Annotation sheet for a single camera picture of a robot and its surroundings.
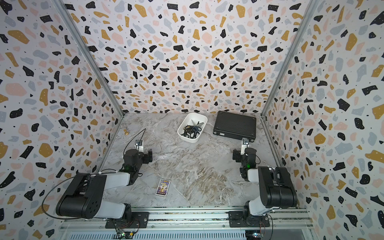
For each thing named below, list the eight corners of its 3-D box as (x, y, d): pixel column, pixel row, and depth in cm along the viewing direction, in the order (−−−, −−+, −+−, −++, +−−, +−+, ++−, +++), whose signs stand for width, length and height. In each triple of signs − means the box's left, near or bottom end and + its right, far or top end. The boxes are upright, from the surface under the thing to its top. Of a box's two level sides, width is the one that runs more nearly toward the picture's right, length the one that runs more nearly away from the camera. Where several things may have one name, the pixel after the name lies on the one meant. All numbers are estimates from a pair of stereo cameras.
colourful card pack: (156, 195, 84) (155, 194, 82) (161, 180, 89) (160, 178, 88) (166, 196, 83) (165, 195, 82) (170, 181, 89) (169, 179, 87)
